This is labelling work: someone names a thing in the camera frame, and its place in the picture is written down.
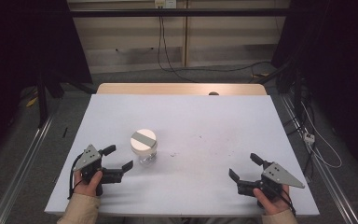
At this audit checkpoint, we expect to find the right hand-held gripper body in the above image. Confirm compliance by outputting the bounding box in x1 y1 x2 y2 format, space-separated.
260 161 306 200

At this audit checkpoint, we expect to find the dark curtain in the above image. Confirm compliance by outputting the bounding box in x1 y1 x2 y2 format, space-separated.
0 0 93 162
271 0 358 178

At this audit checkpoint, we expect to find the large white blurred container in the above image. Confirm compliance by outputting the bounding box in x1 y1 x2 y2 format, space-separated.
131 145 158 166

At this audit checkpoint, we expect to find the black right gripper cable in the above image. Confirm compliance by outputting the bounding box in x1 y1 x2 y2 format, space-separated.
278 186 297 217

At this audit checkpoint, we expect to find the aluminium floor rail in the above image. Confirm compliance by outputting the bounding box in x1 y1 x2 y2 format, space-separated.
0 116 56 224
279 92 358 224

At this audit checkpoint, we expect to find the clear jar with white lid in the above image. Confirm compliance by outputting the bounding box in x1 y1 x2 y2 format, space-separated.
130 128 158 154

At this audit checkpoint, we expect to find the white power strip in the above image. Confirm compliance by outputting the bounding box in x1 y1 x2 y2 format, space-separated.
303 132 316 146

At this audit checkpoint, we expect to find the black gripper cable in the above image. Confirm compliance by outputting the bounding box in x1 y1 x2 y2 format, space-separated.
67 153 87 200
278 186 297 217

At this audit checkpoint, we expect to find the person's right hand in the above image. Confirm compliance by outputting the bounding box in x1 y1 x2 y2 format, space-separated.
253 186 291 217

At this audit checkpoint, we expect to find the wooden table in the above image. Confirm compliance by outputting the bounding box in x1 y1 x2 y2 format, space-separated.
96 82 268 96

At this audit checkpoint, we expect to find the white wall socket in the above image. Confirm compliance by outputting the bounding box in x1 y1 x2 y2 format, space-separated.
154 0 177 9

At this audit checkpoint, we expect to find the black wall cable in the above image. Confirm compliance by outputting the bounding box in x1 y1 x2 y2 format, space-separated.
157 15 198 84
159 15 273 75

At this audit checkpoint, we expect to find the black metal crossbar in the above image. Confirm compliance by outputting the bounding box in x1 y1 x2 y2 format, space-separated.
69 8 293 18

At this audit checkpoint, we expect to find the black floor cable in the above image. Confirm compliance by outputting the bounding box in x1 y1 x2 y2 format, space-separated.
283 102 317 175

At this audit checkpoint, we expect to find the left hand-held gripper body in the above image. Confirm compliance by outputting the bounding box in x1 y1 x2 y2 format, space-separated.
73 144 105 197

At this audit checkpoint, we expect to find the person's left hand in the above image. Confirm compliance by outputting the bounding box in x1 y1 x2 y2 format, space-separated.
73 170 103 198

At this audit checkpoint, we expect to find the white power cable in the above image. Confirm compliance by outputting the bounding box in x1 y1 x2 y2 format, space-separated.
301 102 343 170

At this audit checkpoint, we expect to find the black metal stand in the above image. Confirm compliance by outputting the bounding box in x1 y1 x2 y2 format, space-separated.
35 62 95 129
255 59 307 120

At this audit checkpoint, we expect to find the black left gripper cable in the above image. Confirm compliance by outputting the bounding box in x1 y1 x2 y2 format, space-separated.
67 153 87 200

